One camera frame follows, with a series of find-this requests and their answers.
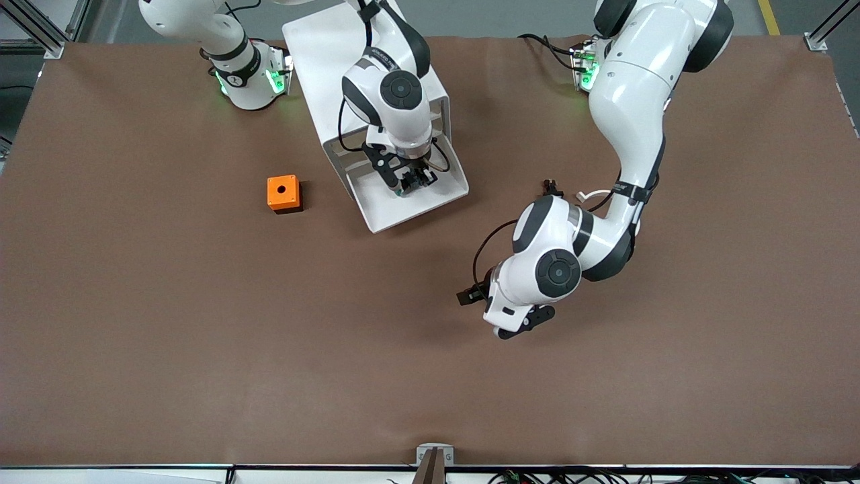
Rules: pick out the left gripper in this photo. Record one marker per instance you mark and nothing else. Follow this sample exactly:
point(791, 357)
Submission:
point(478, 292)

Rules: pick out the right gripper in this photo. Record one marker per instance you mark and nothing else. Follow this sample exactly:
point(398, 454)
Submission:
point(414, 176)

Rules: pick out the green push button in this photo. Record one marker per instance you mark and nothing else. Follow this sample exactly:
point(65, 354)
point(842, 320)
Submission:
point(415, 183)

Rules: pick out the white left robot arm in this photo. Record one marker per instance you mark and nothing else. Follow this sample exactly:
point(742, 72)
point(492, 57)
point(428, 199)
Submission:
point(631, 101)

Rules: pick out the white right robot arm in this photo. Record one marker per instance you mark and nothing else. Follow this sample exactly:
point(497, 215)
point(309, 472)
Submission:
point(403, 124)

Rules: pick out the orange box with hole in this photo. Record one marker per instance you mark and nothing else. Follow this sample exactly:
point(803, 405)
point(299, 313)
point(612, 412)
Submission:
point(282, 199)

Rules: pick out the brown table cover sheet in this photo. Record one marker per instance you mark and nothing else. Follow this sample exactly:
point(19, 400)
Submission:
point(269, 336)

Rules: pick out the black switch with white cap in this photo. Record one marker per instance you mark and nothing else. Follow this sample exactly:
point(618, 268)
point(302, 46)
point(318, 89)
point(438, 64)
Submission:
point(551, 184)

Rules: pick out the white curved bracket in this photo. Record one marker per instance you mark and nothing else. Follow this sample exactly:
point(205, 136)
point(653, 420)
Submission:
point(594, 195)

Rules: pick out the grey metal mount bracket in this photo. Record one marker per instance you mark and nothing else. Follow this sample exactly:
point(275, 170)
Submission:
point(435, 448)

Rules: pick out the dark camera post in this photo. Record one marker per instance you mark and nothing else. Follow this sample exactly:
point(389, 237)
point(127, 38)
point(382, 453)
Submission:
point(430, 470)

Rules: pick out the aluminium frame profile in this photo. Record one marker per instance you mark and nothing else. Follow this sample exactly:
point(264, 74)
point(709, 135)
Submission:
point(50, 48)
point(816, 44)

